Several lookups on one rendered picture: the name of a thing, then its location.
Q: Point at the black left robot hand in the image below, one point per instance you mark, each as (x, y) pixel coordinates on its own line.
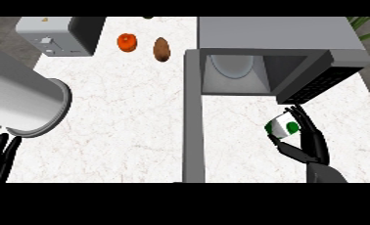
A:
(6, 157)

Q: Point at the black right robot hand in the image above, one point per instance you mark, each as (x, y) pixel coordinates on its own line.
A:
(313, 147)

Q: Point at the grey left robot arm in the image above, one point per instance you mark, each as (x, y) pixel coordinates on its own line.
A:
(28, 98)

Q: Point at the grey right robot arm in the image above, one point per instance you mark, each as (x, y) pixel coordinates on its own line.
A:
(324, 174)

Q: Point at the grey microwave door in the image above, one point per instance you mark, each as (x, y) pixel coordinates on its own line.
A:
(194, 121)

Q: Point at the glass microwave turntable plate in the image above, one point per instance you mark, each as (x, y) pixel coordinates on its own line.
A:
(233, 66)

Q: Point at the grey microwave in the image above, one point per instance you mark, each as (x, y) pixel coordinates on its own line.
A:
(274, 33)

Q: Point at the grey toaster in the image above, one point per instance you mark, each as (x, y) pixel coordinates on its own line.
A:
(52, 36)

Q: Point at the green plant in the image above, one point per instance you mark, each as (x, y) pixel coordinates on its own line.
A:
(360, 26)

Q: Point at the brown potato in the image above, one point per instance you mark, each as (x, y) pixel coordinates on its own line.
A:
(162, 49)

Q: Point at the dark green round object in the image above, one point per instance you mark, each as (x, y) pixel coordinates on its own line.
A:
(148, 17)

